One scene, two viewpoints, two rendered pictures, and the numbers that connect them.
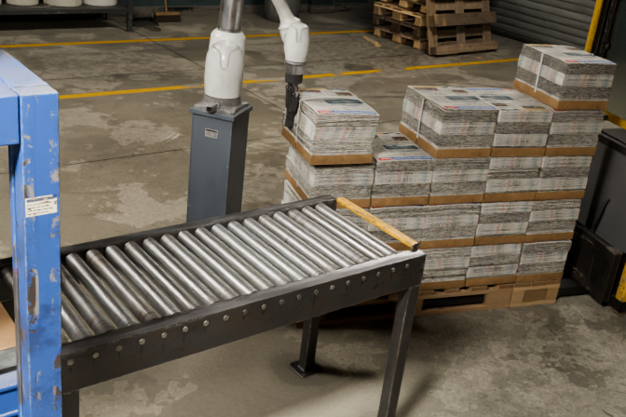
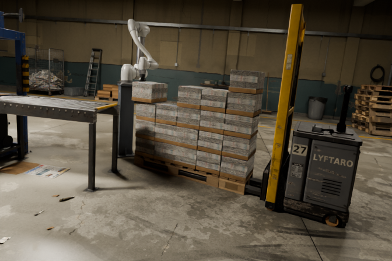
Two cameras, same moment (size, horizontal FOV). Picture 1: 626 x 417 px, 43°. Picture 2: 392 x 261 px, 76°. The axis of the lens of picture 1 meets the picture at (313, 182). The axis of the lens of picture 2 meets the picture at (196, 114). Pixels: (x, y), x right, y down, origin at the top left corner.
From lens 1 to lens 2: 3.25 m
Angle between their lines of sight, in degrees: 46
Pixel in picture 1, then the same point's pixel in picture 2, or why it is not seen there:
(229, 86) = (123, 76)
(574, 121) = (238, 98)
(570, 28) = not seen: outside the picture
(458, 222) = (189, 137)
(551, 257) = (238, 168)
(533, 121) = (217, 95)
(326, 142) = (136, 92)
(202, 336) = (10, 109)
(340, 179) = (144, 108)
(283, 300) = (35, 106)
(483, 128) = (195, 96)
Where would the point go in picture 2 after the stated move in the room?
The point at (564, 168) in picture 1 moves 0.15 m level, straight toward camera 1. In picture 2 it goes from (237, 121) to (224, 121)
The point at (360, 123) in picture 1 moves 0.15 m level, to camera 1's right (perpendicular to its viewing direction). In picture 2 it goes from (146, 87) to (153, 88)
